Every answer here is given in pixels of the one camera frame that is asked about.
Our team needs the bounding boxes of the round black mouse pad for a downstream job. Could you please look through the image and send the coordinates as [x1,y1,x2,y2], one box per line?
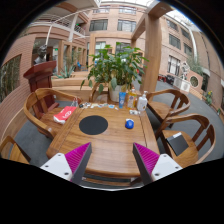
[79,115,108,135]

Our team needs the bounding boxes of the blue tube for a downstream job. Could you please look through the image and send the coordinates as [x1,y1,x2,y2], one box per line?
[119,92,126,108]

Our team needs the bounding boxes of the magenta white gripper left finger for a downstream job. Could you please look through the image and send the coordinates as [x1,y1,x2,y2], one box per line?
[41,143,92,185]

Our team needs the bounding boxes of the wooden chair near left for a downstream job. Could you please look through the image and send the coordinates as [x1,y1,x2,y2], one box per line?
[0,136,31,164]

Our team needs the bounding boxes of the yellow liquid bottle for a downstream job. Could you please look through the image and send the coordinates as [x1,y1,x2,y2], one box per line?
[127,88,137,109]

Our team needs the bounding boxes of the wooden table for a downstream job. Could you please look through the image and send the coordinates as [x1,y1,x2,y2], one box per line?
[46,107,159,178]

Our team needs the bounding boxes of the blue computer mouse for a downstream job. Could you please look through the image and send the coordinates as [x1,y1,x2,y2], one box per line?
[125,119,134,129]

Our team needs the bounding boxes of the potted green plant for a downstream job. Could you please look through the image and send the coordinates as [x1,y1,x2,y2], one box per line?
[81,45,148,93]

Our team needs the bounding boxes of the wooden armchair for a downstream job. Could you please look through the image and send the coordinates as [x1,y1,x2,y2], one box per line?
[89,83,109,103]
[155,113,216,168]
[23,88,81,139]
[146,89,190,122]

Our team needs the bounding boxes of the red wooden pedestal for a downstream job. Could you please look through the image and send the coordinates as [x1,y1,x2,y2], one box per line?
[23,61,56,118]

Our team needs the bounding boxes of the wooden armchair far centre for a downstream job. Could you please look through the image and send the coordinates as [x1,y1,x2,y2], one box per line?
[89,83,109,103]

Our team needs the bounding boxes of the wooden armchair near right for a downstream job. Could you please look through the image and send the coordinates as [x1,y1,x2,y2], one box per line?
[155,113,216,168]

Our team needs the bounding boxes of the red white bag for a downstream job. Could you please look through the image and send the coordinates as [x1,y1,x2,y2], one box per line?
[53,106,76,124]

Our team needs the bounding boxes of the white pump bottle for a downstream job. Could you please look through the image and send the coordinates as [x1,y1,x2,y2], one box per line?
[137,92,147,111]

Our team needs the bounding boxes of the dark bust statue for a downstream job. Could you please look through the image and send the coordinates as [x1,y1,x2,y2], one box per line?
[34,45,47,64]

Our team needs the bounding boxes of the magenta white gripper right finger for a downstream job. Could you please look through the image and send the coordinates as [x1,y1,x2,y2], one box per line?
[133,143,182,185]

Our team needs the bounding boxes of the wooden armchair far right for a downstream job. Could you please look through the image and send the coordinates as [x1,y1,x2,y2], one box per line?
[146,89,190,122]

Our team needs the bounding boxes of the wooden armchair left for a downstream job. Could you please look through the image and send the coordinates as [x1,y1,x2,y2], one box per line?
[23,88,81,139]

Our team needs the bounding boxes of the white statue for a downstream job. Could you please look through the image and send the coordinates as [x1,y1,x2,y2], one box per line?
[181,61,190,80]

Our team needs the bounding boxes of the black notebook on chair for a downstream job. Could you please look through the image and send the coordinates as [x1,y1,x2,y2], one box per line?
[166,132,188,156]

